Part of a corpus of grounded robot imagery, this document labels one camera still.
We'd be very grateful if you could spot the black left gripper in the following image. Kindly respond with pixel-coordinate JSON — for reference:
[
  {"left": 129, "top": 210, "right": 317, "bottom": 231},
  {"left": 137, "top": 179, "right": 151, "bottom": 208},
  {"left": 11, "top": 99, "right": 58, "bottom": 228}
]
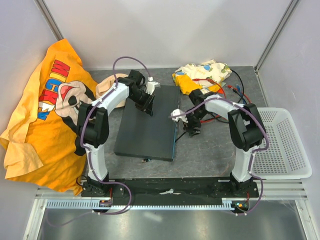
[{"left": 129, "top": 90, "right": 156, "bottom": 117}]

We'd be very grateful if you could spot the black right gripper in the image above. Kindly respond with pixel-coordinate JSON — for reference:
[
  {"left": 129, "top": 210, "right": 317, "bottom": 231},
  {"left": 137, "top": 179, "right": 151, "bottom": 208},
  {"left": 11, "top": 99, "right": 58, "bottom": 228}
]
[{"left": 180, "top": 108, "right": 209, "bottom": 138}]

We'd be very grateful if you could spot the short black cable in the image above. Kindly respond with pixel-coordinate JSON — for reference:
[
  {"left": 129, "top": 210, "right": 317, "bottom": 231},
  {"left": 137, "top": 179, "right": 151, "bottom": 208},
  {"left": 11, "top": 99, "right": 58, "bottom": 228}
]
[{"left": 212, "top": 67, "right": 247, "bottom": 123}]

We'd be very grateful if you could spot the blue ethernet cable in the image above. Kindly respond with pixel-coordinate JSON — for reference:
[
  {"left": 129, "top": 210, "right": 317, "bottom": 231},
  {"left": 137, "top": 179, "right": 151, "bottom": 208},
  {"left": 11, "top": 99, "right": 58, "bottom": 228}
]
[{"left": 234, "top": 84, "right": 251, "bottom": 105}]

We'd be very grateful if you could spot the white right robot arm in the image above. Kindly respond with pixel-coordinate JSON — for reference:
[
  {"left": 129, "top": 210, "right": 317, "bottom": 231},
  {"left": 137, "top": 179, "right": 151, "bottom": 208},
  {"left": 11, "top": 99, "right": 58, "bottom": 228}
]
[{"left": 171, "top": 89, "right": 270, "bottom": 197}]

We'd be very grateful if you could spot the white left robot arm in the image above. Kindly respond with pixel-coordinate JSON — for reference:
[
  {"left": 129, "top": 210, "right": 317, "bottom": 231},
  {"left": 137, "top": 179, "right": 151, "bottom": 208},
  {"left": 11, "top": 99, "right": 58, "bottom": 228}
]
[{"left": 76, "top": 70, "right": 160, "bottom": 197}]

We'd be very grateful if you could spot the beige bucket hat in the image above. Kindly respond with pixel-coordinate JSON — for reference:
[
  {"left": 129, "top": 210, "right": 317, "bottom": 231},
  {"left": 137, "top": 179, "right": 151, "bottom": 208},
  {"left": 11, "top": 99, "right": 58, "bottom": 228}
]
[{"left": 95, "top": 73, "right": 128, "bottom": 108}]

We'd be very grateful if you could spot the patterned white yellow cloth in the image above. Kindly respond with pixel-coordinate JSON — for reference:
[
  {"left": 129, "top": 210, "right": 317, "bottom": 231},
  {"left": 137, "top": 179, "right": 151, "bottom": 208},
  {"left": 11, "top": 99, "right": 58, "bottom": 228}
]
[{"left": 172, "top": 59, "right": 232, "bottom": 95}]

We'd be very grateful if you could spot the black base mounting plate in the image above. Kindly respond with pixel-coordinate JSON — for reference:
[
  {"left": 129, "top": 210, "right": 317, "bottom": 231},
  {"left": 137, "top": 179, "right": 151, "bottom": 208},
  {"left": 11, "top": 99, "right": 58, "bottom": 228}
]
[{"left": 81, "top": 176, "right": 260, "bottom": 198}]

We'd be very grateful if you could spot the white perforated plastic basket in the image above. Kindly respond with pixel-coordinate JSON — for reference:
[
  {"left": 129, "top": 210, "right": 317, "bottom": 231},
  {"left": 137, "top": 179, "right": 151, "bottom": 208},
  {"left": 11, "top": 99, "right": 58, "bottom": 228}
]
[{"left": 252, "top": 107, "right": 312, "bottom": 180}]

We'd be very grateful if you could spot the orange Mickey t-shirt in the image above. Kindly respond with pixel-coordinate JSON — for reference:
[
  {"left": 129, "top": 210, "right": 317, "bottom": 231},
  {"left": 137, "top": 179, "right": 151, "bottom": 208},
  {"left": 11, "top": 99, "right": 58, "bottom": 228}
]
[{"left": 0, "top": 39, "right": 97, "bottom": 195}]

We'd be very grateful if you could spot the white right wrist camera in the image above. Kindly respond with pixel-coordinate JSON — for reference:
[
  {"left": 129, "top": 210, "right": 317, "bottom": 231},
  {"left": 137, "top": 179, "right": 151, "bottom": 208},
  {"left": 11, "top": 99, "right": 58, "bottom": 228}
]
[{"left": 169, "top": 108, "right": 189, "bottom": 124}]

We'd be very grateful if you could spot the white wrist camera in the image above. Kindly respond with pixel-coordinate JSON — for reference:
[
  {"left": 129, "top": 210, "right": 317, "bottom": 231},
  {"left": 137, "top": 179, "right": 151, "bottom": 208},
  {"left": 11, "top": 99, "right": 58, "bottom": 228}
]
[
  {"left": 169, "top": 108, "right": 189, "bottom": 124},
  {"left": 145, "top": 76, "right": 161, "bottom": 95}
]

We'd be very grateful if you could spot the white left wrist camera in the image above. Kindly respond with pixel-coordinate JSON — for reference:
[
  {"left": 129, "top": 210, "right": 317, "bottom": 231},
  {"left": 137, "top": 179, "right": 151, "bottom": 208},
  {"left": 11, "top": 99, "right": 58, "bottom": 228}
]
[{"left": 145, "top": 76, "right": 161, "bottom": 95}]

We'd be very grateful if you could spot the dark grey network switch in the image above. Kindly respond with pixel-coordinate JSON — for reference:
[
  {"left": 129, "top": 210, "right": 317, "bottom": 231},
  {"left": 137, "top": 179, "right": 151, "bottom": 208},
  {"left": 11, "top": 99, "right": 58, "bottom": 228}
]
[{"left": 113, "top": 85, "right": 180, "bottom": 162}]

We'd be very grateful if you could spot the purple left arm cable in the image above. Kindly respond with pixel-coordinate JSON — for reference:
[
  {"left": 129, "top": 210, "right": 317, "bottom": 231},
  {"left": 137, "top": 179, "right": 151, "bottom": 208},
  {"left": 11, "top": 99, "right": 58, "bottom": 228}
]
[{"left": 45, "top": 56, "right": 152, "bottom": 227}]

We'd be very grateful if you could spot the slotted grey cable duct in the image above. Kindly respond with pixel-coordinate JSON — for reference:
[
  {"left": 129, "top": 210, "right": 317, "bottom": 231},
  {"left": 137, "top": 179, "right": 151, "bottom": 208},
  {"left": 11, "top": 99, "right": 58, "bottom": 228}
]
[{"left": 46, "top": 198, "right": 250, "bottom": 210}]

